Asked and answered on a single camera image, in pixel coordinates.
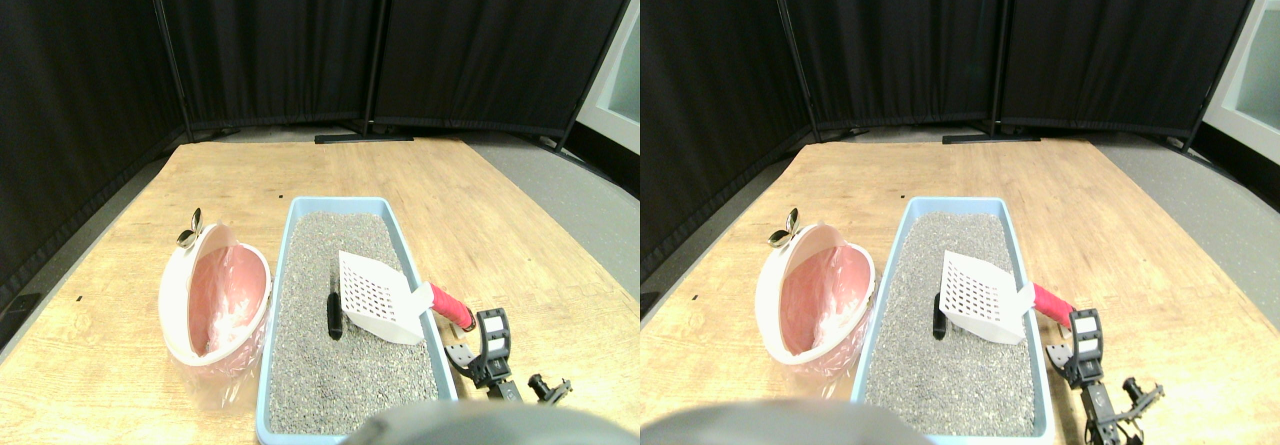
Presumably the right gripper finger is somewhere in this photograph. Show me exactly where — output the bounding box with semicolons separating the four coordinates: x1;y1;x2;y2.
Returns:
476;307;514;384
443;337;492;382
1067;307;1105;384
1044;340;1083;384

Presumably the blue litter tray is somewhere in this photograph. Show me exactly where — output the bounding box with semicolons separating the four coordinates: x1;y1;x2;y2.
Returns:
850;197;1057;442
256;197;461;445

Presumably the white bin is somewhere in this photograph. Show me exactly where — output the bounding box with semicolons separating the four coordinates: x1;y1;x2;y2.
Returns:
755;208;878;391
158;208;274;391

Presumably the white shelf unit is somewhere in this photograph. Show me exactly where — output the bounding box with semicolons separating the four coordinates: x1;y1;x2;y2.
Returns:
1200;0;1280;166
577;0;640;156

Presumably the black curtain stand pole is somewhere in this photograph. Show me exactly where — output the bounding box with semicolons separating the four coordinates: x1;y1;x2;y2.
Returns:
768;0;817;141
988;0;1017;134
1183;0;1273;152
555;0;640;151
364;0;393;134
145;0;193;141

